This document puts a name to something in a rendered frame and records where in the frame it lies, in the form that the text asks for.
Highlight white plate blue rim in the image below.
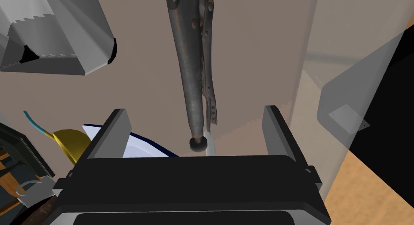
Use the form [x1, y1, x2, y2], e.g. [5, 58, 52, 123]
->
[82, 123, 179, 159]

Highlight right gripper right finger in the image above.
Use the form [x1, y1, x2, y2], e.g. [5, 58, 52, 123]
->
[261, 105, 308, 168]

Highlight grey metal locking pliers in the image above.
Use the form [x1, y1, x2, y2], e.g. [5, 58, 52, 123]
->
[164, 0, 218, 153]

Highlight grey mug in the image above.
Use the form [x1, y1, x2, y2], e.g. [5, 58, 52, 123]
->
[15, 175, 57, 209]

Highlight yellow spoon teal handle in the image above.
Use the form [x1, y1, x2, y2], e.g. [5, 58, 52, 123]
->
[22, 110, 93, 165]

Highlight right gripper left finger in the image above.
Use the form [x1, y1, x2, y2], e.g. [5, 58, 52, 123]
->
[86, 108, 133, 159]

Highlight brown table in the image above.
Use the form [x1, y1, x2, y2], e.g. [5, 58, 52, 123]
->
[0, 0, 356, 201]

